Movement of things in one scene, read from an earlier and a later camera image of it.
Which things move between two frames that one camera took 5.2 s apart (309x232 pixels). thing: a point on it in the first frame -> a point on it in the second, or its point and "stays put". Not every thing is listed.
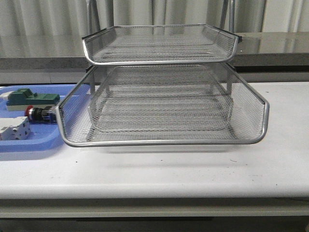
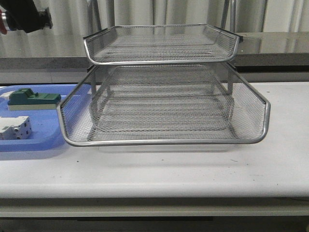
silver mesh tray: [161, 104] stays put
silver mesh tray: [161, 113] stays put
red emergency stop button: [48, 114] -> [4, 27]
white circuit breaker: [14, 128] stays put
